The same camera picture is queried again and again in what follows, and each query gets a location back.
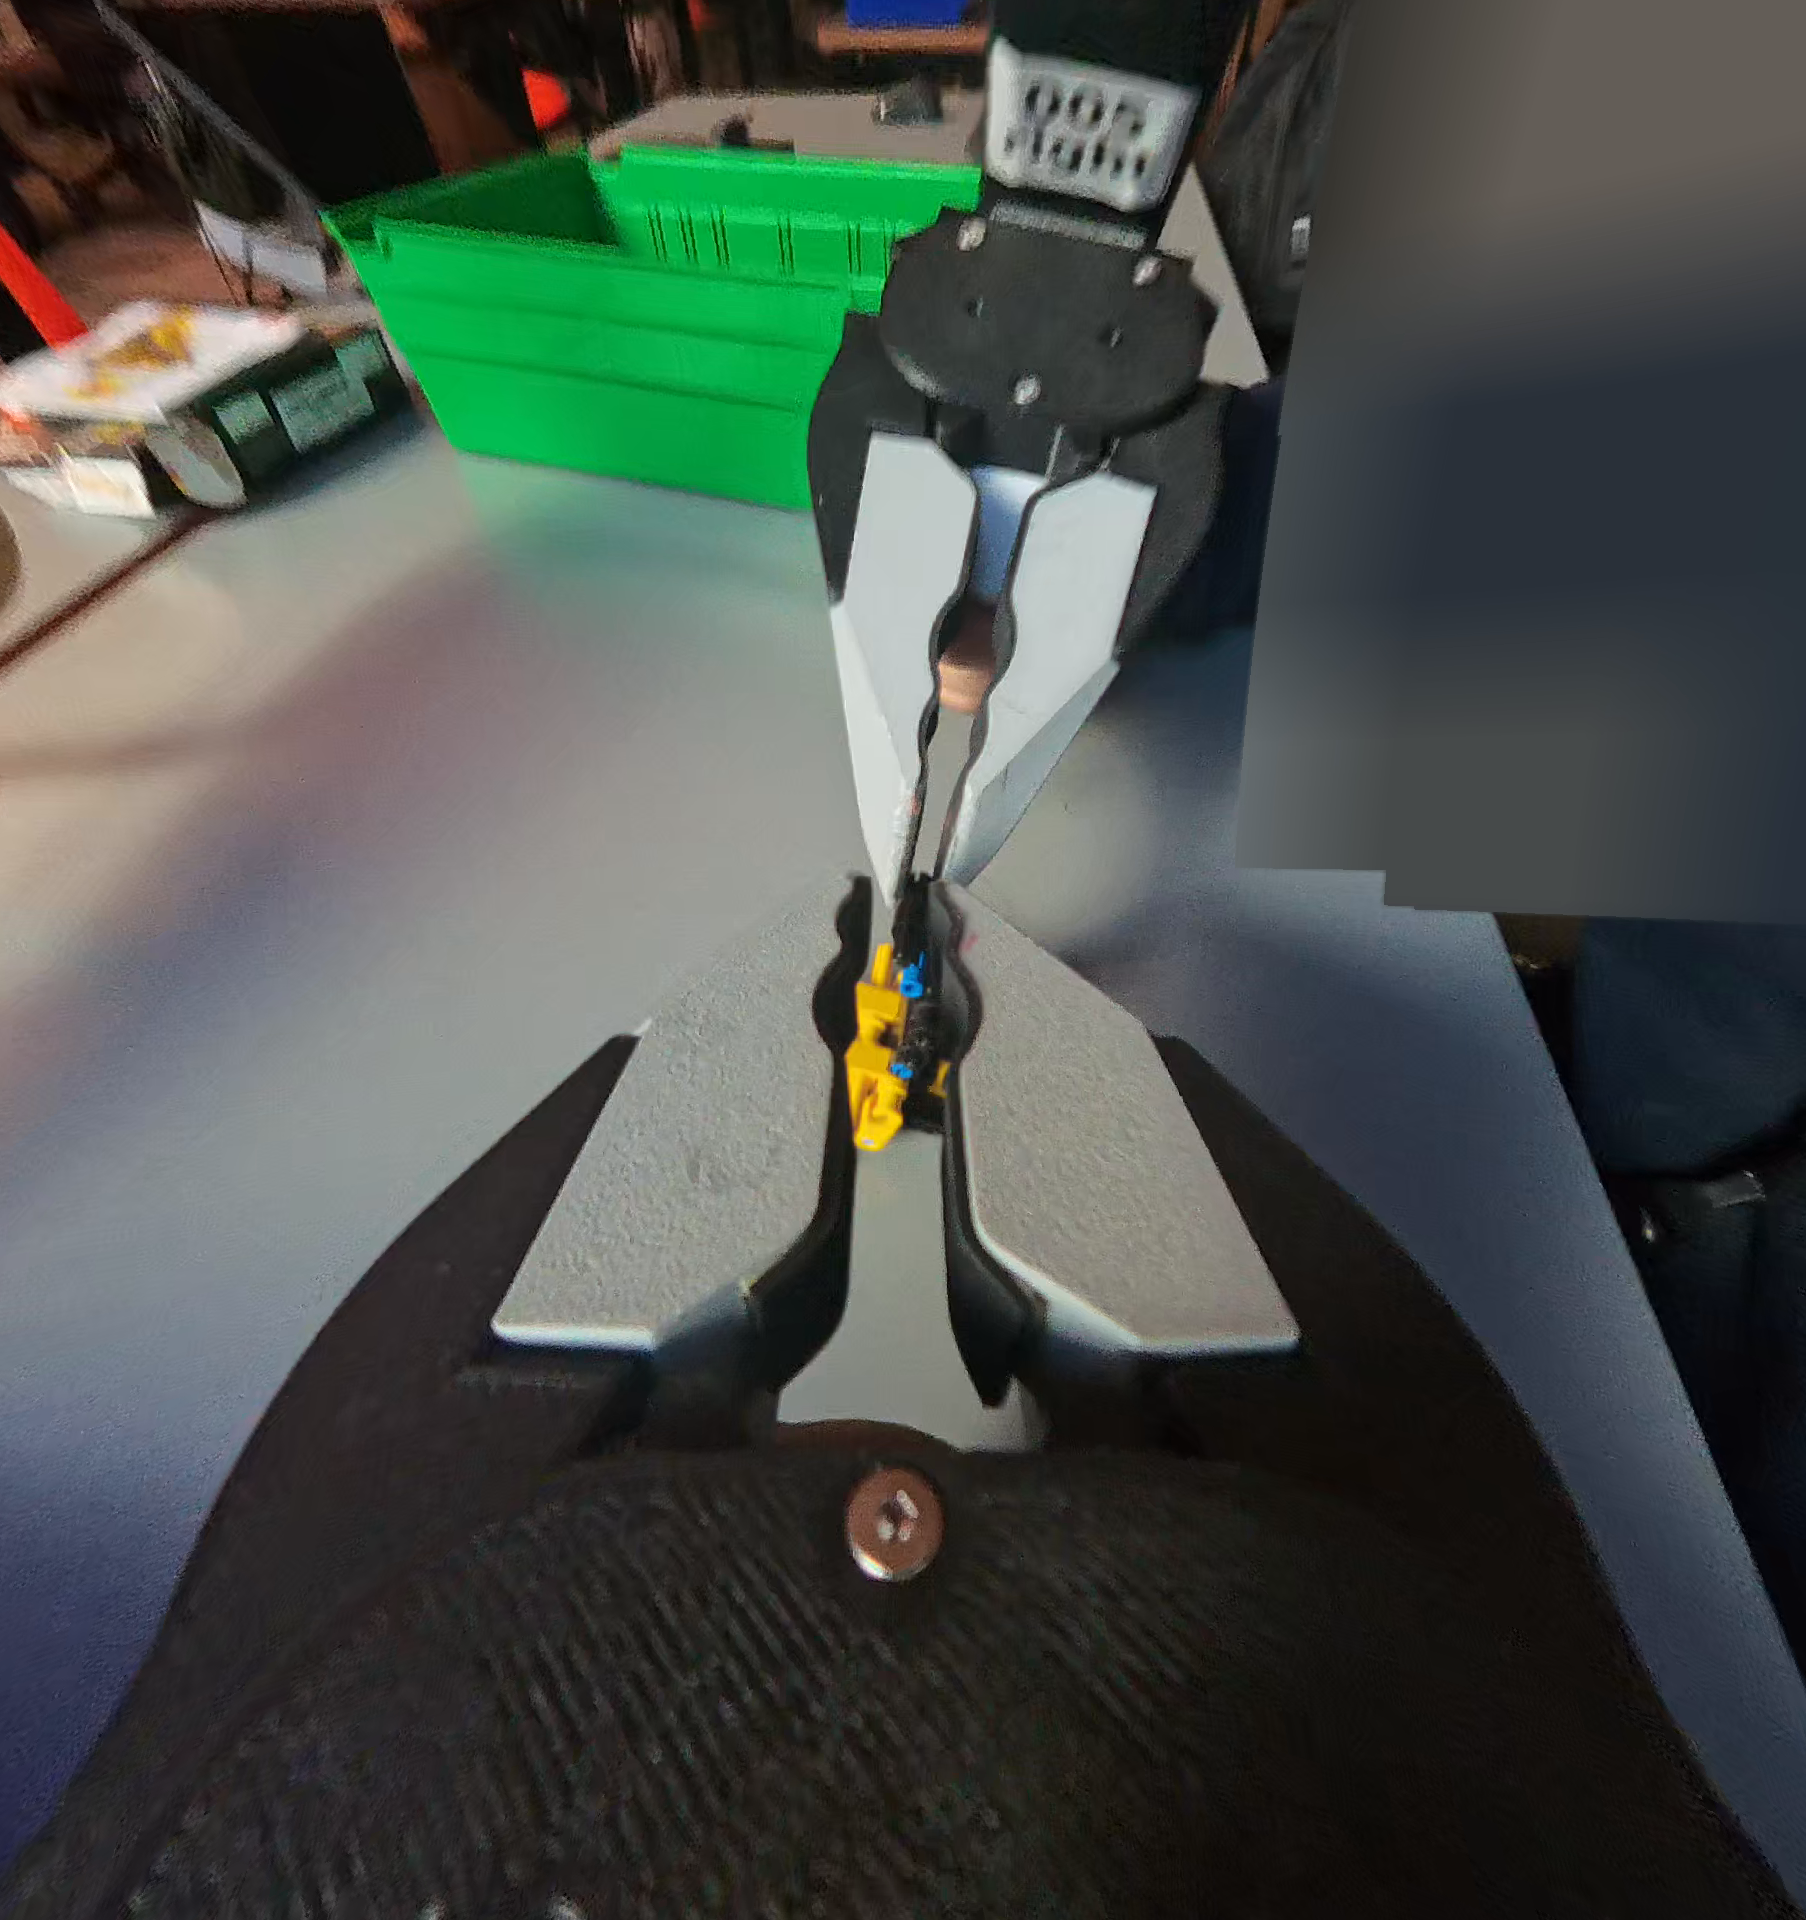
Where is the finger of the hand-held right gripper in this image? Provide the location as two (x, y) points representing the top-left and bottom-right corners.
(830, 434), (982, 903)
(942, 483), (1162, 891)

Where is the green plastic bin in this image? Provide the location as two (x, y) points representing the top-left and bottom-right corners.
(320, 142), (986, 512)

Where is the yellow lego assembly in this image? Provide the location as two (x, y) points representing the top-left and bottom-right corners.
(848, 942), (947, 1154)

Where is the black backpack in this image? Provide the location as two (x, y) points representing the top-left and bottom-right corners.
(1194, 0), (1355, 377)

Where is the black lego connector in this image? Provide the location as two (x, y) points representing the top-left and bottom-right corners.
(897, 879), (954, 1128)

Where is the black cardboard lego box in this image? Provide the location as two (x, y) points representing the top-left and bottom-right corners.
(0, 323), (413, 518)

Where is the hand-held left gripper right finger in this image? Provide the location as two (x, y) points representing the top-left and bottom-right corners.
(927, 882), (1305, 1409)

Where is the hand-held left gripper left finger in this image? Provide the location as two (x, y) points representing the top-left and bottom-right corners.
(492, 875), (866, 1391)

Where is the lego instruction booklet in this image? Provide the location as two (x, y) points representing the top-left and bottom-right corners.
(0, 299), (307, 424)

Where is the person's dark clothing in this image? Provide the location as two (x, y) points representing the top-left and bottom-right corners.
(1502, 916), (1806, 1920)

